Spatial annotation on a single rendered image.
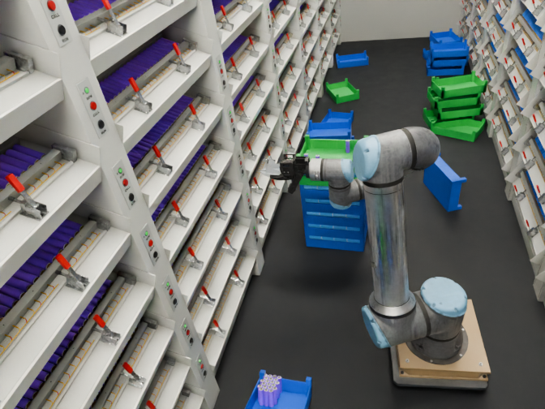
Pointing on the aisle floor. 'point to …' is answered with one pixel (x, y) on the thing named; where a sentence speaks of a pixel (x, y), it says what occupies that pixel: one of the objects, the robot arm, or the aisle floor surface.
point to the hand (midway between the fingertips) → (263, 172)
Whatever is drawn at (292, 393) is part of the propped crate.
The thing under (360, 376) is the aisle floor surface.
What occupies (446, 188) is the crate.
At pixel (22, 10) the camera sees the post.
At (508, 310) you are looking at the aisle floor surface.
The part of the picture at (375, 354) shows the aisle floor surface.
